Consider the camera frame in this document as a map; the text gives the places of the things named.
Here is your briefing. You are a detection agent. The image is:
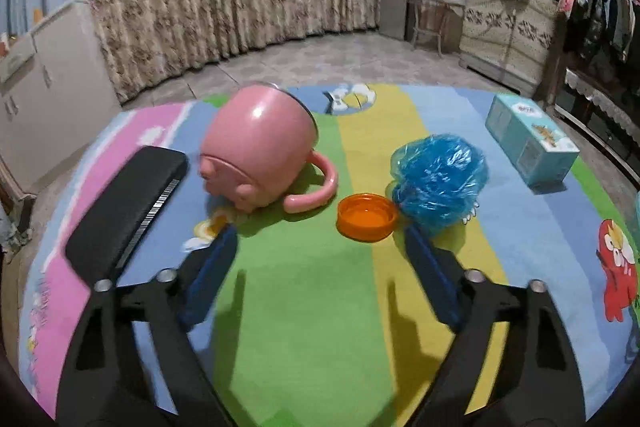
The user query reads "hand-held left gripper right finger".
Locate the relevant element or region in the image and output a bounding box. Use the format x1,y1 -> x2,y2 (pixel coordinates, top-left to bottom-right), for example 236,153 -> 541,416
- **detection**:
403,223 -> 586,427

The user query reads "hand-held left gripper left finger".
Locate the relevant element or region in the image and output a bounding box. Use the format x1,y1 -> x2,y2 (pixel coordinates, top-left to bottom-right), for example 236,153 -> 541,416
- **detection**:
55,223 -> 239,427

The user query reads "blue plastic bag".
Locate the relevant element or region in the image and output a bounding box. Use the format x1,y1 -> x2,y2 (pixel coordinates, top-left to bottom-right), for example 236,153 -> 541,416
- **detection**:
389,134 -> 489,237

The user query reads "colourful cartoon printed blanket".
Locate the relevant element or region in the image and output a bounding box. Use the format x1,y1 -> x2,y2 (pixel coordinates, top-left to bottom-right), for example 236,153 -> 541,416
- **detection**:
17,82 -> 640,427

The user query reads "black leather case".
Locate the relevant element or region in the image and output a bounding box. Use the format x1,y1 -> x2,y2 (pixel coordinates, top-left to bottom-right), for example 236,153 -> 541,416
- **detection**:
65,145 -> 190,290

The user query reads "pink pig mug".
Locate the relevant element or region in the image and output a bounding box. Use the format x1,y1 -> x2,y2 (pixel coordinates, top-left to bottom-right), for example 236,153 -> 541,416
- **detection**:
197,84 -> 340,214

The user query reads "light blue cardboard box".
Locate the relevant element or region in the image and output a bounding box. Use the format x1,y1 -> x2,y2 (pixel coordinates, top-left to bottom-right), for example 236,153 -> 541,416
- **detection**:
485,93 -> 581,188

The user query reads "grey plastic bag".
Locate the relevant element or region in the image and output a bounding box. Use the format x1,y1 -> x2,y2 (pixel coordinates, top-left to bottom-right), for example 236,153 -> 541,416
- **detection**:
0,194 -> 36,265

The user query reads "white low cabinet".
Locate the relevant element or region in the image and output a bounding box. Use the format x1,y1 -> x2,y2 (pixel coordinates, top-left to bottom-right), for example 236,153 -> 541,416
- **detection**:
0,0 -> 123,202

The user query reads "white lace shelf cover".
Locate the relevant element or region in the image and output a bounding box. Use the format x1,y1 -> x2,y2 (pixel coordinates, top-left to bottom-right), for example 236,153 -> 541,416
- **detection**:
564,67 -> 640,138

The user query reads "blue and floral curtain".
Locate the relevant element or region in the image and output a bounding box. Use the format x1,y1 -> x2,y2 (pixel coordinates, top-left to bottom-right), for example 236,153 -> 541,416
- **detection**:
0,0 -> 388,102

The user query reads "row of hanging dark clothes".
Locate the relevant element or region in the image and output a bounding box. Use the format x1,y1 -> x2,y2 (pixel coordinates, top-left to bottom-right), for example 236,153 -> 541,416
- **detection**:
565,0 -> 640,72

